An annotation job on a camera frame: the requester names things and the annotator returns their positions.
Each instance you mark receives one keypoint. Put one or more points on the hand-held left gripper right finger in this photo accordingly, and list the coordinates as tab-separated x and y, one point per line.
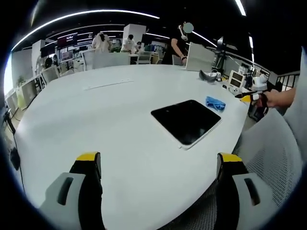
242	191

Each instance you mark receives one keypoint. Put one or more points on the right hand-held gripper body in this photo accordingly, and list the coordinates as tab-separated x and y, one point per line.
262	103

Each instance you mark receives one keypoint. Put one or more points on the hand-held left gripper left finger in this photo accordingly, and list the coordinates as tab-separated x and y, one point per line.
72	191

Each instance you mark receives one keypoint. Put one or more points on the blue cleaning cloth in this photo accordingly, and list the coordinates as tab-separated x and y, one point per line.
215	102

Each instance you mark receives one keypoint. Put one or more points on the black tablet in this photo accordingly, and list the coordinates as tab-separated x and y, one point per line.
185	122

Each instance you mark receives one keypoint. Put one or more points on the person's right hand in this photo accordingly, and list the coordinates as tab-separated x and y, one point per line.
274	99

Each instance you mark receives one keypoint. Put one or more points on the white game controller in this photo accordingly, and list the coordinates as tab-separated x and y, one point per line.
234	89

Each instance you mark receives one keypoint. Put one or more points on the white small monitor device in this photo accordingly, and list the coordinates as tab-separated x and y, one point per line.
236	79

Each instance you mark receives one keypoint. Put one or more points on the black curved headset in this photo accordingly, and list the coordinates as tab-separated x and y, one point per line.
207	77

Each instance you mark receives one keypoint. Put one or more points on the white mesh office chair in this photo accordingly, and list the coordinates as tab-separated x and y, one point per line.
268	153

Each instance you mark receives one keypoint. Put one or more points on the white upright panel box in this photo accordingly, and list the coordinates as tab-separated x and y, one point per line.
200	57

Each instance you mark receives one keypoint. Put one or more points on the black tripod stand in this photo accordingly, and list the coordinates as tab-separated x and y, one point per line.
10	134

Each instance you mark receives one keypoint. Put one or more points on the grey mesh office chair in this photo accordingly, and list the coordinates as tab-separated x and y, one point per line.
50	74

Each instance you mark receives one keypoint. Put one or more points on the grey desk divider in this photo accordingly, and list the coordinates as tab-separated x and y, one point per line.
110	60

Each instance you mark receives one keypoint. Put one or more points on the white round camera device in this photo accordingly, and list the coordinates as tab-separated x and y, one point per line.
260	81

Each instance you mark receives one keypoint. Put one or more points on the wall display screen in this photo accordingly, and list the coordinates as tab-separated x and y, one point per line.
67	39

